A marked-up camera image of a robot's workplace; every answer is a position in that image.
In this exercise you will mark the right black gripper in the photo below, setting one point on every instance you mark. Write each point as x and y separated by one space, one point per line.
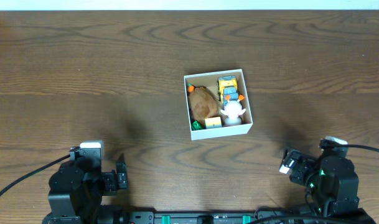
306 163

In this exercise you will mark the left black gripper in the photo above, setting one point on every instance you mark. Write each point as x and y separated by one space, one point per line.
121 178

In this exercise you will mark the green round disc toy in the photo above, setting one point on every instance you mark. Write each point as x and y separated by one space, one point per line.
195 126

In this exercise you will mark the pink pig figurine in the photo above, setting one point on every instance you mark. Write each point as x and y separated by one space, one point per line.
233 110

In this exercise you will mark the colourful puzzle cube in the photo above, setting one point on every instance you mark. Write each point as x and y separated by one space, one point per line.
211 123

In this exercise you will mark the brown plush toy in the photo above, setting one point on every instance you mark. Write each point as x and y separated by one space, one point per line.
201 103

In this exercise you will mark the yellow grey toy truck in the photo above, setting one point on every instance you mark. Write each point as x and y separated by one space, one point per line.
227 89

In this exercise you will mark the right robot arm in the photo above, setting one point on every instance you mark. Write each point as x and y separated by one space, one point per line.
330 180

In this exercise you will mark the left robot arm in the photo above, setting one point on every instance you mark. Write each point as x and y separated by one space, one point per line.
77 189

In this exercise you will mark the white cardboard box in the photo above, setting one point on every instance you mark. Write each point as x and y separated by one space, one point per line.
209 81

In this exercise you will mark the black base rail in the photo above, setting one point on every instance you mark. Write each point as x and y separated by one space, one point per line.
262 215

